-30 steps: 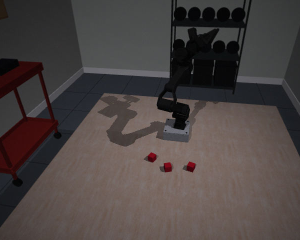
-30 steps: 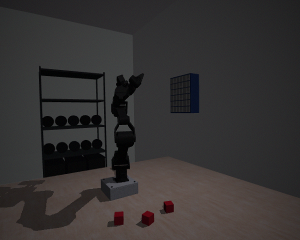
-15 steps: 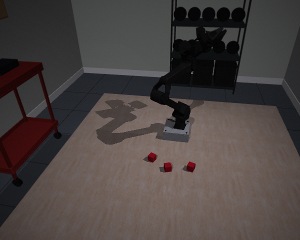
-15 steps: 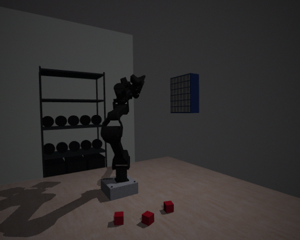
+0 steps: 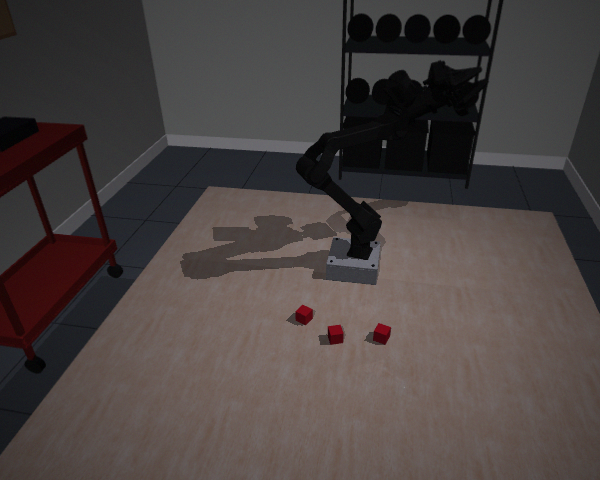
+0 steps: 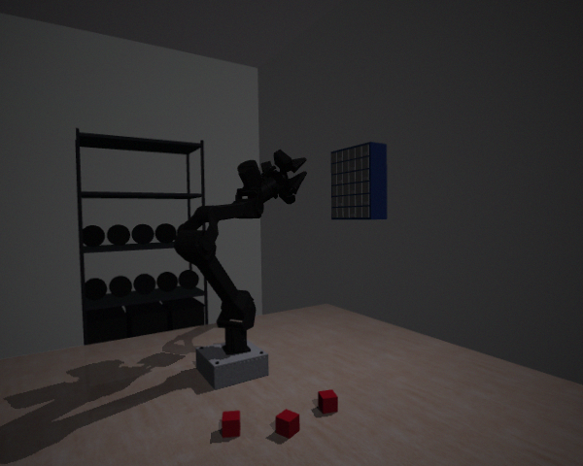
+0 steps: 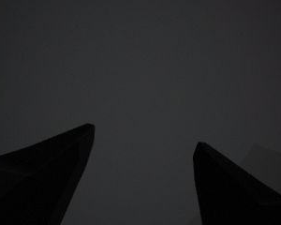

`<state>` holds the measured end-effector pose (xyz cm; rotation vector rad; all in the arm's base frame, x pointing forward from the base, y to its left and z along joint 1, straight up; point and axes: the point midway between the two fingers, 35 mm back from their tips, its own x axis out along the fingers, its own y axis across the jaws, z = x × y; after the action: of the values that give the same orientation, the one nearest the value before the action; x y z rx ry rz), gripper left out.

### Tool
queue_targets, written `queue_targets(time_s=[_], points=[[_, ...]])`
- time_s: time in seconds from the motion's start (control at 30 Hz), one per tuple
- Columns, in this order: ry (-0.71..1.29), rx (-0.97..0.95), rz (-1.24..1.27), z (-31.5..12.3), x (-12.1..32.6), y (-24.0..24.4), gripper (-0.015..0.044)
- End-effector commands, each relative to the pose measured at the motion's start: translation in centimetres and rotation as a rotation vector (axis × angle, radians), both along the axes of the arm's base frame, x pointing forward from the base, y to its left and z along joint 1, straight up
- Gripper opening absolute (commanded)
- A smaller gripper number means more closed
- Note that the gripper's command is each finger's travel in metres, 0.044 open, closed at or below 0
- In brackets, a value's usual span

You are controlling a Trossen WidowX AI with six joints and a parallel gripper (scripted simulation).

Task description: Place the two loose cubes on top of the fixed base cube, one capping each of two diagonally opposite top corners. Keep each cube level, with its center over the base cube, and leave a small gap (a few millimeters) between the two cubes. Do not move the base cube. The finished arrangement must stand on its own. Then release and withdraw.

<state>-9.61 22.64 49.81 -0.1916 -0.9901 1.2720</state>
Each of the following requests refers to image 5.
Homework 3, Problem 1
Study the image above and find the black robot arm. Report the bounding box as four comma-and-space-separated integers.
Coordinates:
296, 70, 428, 260

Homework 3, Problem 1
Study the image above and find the red cube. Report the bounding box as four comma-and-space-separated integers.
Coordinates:
373, 323, 391, 345
295, 305, 313, 325
328, 325, 344, 345

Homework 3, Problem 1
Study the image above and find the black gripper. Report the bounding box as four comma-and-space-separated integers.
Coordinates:
420, 60, 489, 116

